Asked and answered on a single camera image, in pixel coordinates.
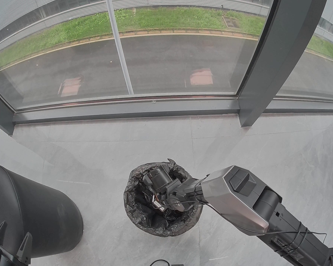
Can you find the dark grey round chair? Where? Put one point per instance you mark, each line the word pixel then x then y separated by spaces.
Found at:
pixel 38 209

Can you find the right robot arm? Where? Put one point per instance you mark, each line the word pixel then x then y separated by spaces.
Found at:
pixel 233 201

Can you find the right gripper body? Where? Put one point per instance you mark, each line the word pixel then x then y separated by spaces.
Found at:
pixel 172 207

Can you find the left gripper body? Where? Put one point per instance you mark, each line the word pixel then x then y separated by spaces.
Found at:
pixel 5 256

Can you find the black plastic bag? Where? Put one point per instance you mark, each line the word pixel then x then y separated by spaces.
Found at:
pixel 138 220

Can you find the window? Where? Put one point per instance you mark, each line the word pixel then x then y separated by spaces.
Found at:
pixel 183 65

